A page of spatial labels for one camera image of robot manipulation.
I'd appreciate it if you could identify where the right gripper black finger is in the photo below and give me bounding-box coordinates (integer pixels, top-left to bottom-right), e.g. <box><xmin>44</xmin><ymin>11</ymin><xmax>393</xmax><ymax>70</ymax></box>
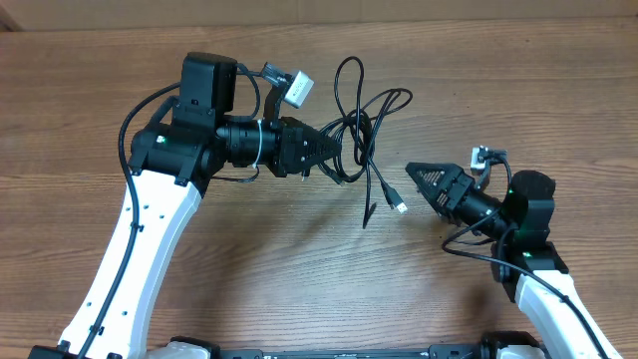
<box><xmin>421</xmin><ymin>186</ymin><xmax>450</xmax><ymax>219</ymax></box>
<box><xmin>406</xmin><ymin>162</ymin><xmax>457</xmax><ymax>197</ymax></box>

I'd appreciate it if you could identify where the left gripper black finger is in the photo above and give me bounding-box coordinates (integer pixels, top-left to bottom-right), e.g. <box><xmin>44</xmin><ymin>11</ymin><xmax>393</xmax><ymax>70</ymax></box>
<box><xmin>302</xmin><ymin>125</ymin><xmax>342</xmax><ymax>150</ymax></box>
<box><xmin>303</xmin><ymin>144</ymin><xmax>342</xmax><ymax>175</ymax></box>

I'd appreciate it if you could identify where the black usb cable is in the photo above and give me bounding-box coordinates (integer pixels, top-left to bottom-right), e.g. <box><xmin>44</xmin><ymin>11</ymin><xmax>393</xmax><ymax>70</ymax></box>
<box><xmin>318</xmin><ymin>55</ymin><xmax>414</xmax><ymax>230</ymax></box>

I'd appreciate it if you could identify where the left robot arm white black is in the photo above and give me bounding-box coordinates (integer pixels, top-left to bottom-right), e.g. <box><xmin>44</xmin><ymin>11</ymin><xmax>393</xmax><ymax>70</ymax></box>
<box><xmin>31</xmin><ymin>52</ymin><xmax>340</xmax><ymax>358</ymax></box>

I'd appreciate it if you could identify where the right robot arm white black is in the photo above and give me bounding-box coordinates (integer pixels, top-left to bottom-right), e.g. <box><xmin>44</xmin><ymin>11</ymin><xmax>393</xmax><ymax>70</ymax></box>
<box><xmin>406</xmin><ymin>163</ymin><xmax>619</xmax><ymax>358</ymax></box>

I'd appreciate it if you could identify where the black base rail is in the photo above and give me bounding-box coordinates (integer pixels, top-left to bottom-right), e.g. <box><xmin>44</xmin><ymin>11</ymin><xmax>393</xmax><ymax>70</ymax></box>
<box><xmin>214</xmin><ymin>344</ymin><xmax>481</xmax><ymax>359</ymax></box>

